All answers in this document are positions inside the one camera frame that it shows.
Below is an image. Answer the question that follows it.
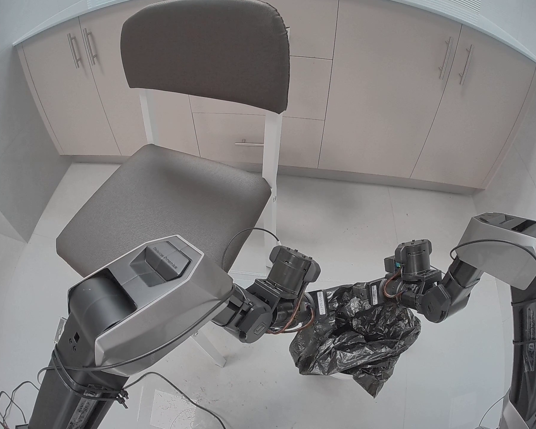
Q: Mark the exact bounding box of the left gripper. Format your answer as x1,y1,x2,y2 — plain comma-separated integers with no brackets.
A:
295,290,329,326

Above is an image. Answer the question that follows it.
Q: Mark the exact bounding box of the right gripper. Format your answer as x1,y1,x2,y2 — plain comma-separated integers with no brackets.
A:
366,277,403,307

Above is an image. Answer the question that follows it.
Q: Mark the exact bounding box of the black plastic bag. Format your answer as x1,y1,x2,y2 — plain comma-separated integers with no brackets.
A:
289,284,423,399

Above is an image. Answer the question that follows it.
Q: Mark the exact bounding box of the beige floor cabinet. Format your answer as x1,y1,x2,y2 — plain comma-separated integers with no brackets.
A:
13,0,536,192

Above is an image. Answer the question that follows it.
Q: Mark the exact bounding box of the grey padded white chair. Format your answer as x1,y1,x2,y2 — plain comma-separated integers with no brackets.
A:
55,0,292,369

